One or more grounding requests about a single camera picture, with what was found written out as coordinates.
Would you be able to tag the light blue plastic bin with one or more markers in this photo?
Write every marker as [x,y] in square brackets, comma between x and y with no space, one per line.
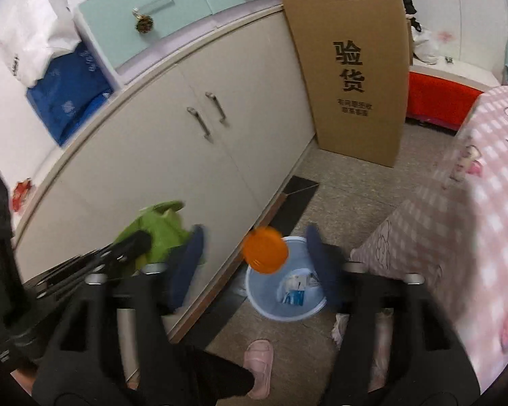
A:
[262,300]

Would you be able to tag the black floor mat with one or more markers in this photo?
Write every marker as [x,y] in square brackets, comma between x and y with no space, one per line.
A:
[294,203]

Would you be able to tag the white low cabinet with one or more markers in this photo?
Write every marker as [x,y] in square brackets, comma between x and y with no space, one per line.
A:
[152,169]

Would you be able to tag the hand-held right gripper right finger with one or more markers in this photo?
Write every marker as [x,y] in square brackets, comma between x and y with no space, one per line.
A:
[317,258]

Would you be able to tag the person's black trouser leg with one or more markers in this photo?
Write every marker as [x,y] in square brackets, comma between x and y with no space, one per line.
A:
[203,378]

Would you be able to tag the white crumpled tissue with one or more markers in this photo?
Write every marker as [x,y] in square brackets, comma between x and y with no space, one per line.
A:
[341,329]

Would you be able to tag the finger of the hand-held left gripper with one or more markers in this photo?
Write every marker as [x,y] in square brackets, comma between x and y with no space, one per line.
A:
[74,277]
[131,242]

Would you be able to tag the pink flower wall sticker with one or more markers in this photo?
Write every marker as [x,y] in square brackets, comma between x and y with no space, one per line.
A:
[444,36]

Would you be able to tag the red flower sticker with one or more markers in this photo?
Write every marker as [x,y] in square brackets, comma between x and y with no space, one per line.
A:
[23,192]

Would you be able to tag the brown pine cone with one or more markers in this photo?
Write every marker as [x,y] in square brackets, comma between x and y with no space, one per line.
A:
[144,24]

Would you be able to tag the blue patterned bag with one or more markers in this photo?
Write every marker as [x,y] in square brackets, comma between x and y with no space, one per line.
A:
[67,97]

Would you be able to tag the pink slipper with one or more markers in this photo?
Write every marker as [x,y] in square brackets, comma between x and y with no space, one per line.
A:
[258,366]

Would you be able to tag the blue white crumpled packet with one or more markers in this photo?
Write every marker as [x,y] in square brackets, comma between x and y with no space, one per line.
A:
[297,291]

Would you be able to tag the orange round plastic lid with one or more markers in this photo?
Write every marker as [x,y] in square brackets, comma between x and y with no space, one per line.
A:
[266,250]

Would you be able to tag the pink checkered bed sheet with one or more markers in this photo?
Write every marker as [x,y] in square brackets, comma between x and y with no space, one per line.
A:
[470,220]

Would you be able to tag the large brown cardboard box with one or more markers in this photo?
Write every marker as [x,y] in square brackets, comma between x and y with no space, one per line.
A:
[355,72]

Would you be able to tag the green plastic bag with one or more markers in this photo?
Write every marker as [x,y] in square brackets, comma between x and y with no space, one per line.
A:
[163,230]

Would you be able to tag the white garment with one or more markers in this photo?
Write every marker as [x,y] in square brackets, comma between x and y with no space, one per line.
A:
[425,44]

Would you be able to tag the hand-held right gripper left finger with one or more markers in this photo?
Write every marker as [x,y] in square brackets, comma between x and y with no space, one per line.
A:
[187,262]

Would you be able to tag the red bench with white top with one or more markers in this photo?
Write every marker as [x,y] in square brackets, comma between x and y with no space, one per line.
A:
[440,93]

